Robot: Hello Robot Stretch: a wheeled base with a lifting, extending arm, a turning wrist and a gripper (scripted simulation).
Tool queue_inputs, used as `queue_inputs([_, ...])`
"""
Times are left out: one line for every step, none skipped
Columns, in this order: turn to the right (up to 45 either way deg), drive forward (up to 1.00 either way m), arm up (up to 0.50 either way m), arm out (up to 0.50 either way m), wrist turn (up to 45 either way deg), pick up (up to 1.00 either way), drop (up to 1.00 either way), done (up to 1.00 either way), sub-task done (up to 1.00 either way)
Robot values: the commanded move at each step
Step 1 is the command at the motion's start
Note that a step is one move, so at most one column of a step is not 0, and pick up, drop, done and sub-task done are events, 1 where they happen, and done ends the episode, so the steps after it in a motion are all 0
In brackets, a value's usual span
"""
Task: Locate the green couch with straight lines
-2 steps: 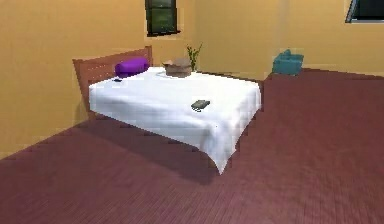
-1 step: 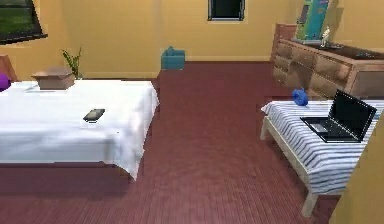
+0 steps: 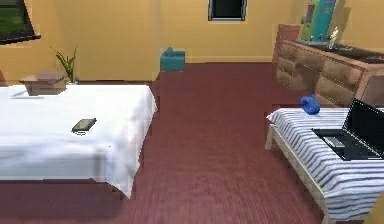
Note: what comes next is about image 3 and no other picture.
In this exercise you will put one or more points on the brown cardboard box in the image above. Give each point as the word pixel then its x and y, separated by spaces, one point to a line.
pixel 43 83

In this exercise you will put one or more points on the green house plant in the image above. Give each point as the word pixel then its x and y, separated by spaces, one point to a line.
pixel 68 65

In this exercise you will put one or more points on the green teal tall object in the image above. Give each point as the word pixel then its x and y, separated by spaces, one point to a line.
pixel 318 20

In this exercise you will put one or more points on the small dark window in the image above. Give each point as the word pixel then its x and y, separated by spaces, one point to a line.
pixel 227 9

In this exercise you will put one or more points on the white sheet bed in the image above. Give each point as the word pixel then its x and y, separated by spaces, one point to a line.
pixel 50 146

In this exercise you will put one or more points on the teal box bin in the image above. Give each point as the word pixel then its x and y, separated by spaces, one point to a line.
pixel 172 60

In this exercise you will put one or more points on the blue round object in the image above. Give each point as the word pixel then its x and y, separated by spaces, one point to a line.
pixel 310 105

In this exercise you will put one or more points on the dark flat phone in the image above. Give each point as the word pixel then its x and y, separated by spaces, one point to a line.
pixel 84 125

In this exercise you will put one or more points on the small pale statue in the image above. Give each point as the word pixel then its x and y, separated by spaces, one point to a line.
pixel 333 37

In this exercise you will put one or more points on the striped blanket bed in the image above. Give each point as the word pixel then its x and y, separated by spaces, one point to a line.
pixel 333 173

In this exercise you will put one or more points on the black laptop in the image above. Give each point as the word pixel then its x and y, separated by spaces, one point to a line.
pixel 361 133

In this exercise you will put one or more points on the brown chest of drawers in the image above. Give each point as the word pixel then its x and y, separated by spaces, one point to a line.
pixel 326 75

